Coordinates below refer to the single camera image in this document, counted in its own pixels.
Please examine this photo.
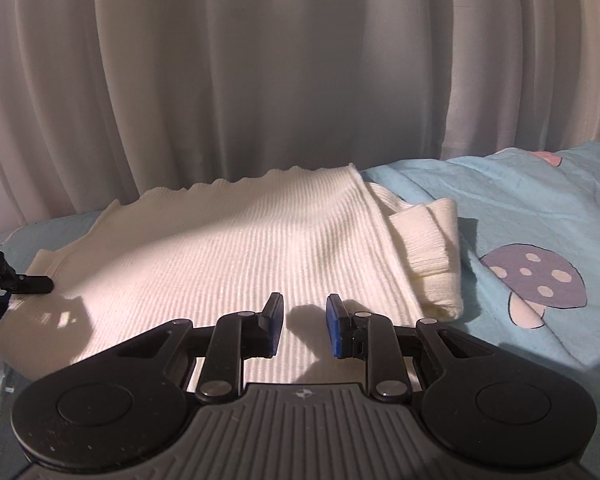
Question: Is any blue mushroom print bed sheet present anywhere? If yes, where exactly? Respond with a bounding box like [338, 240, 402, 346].
[0, 140, 600, 448]

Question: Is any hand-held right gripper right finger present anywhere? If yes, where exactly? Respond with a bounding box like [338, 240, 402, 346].
[326, 294, 512, 403]

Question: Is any white ribbed knit sweater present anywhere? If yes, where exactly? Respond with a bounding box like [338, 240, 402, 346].
[0, 162, 465, 397]

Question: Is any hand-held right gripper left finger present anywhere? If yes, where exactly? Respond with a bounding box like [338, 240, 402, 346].
[87, 291, 285, 405]

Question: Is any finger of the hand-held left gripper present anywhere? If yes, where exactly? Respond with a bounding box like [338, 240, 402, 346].
[9, 274, 55, 295]

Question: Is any white pleated curtain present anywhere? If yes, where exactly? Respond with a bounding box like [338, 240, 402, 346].
[0, 0, 600, 243]

